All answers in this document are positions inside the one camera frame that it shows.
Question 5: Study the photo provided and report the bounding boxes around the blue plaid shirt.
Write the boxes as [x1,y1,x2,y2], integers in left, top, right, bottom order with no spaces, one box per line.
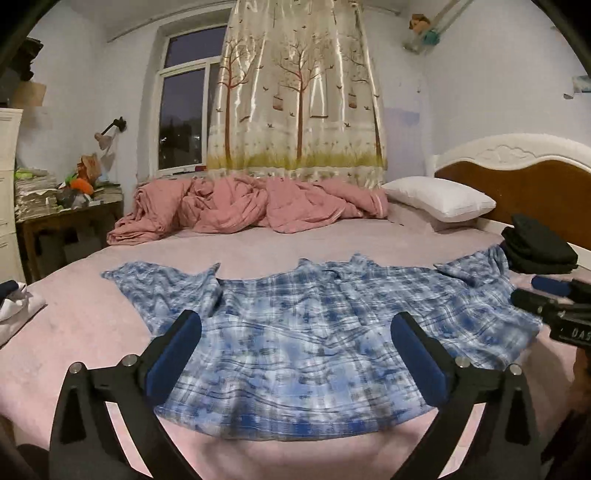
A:
[105,246,542,441]

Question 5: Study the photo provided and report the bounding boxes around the white folded clothes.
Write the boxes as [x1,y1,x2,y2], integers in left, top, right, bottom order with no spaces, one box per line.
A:
[0,280,47,347]

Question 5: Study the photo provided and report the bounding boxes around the folded black garment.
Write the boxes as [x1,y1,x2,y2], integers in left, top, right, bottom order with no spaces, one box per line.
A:
[500,214,579,275]

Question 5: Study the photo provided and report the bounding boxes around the wooden white headboard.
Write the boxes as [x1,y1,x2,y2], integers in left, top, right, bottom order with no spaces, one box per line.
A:
[426,133,590,250]

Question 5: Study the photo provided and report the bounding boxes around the white pillow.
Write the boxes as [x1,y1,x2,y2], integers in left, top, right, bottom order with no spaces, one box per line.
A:
[383,176,497,223]

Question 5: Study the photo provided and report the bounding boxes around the white drawer cabinet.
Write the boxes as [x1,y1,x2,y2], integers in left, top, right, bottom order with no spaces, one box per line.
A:
[0,108,26,282]

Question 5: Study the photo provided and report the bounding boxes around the wooden side table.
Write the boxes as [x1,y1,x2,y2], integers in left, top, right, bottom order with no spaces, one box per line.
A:
[16,200,123,282]

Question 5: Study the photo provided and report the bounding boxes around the stack of papers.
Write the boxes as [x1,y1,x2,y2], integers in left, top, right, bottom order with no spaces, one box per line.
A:
[14,168,60,222]

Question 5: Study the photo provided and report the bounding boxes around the orange plush toy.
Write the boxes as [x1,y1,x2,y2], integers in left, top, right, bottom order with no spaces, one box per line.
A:
[69,178,94,196]

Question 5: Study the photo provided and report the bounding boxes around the pink crumpled duvet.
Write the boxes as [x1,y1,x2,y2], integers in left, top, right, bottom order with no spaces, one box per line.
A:
[106,176,389,246]

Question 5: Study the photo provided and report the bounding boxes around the tree print curtain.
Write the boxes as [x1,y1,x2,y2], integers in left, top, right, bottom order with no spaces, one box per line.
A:
[206,1,387,188]

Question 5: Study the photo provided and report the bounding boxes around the wall hanging ornaments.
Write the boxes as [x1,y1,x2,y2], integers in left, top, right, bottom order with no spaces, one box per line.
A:
[403,1,471,54]

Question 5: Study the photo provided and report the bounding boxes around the window with white frame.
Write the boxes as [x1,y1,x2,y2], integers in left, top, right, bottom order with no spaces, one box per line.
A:
[150,25,226,176]

